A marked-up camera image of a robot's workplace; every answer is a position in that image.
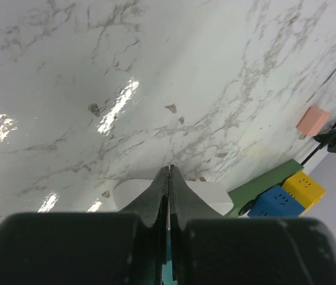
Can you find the pink plug adapter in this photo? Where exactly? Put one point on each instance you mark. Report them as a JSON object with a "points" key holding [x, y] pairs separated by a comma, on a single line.
{"points": [[312, 122]]}

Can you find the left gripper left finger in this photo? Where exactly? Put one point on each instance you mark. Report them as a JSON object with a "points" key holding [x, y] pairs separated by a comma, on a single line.
{"points": [[124, 247]]}

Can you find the yellow cube socket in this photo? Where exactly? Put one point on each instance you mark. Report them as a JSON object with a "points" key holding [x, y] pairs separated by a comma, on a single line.
{"points": [[304, 190]]}

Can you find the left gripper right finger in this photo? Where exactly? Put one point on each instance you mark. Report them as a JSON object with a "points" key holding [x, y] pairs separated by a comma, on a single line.
{"points": [[208, 248]]}

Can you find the white power strip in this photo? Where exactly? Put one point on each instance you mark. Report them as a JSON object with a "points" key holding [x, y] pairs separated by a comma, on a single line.
{"points": [[213, 193]]}

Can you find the green power strip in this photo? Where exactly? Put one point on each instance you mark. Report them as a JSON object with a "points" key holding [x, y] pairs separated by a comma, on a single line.
{"points": [[248, 192]]}

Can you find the teal USB charger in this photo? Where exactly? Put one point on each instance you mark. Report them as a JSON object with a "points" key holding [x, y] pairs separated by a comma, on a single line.
{"points": [[167, 274]]}

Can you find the blue cube socket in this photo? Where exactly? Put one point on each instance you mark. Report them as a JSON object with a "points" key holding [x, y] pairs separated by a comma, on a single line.
{"points": [[276, 202]]}

